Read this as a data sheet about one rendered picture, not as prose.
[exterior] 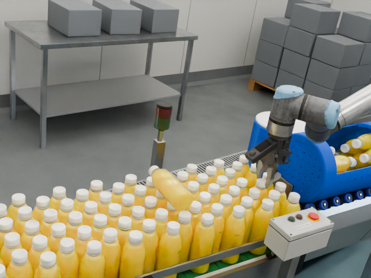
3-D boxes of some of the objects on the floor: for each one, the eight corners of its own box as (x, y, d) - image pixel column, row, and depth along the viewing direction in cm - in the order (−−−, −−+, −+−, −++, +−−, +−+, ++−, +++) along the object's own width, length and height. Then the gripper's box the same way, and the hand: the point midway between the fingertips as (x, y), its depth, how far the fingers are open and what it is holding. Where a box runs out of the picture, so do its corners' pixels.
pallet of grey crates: (359, 114, 594) (391, 19, 543) (323, 124, 544) (353, 20, 493) (285, 81, 672) (306, -4, 621) (247, 88, 622) (267, -5, 571)
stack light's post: (138, 335, 240) (166, 142, 193) (131, 337, 238) (157, 143, 191) (134, 329, 243) (161, 137, 196) (127, 331, 241) (153, 138, 194)
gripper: (300, 138, 165) (286, 190, 174) (278, 124, 173) (265, 175, 182) (282, 141, 160) (268, 194, 169) (260, 127, 169) (248, 178, 178)
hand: (261, 182), depth 174 cm, fingers closed on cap, 4 cm apart
